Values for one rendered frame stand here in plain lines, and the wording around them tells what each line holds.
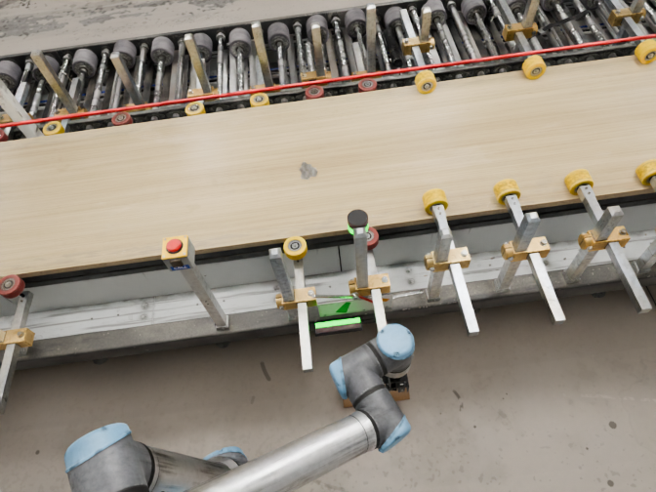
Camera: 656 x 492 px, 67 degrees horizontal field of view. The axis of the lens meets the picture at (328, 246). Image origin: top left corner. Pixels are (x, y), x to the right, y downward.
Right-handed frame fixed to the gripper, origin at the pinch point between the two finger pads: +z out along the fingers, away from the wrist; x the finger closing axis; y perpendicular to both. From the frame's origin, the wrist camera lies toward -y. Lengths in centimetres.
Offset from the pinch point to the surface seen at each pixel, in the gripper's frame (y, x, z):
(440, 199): -53, 26, -15
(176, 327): -33, -72, 13
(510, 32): -138, 76, -14
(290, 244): -48, -27, -8
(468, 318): -10.3, 24.3, -13.4
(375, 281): -31.3, 0.3, -4.4
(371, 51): -139, 16, -13
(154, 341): -28, -80, 13
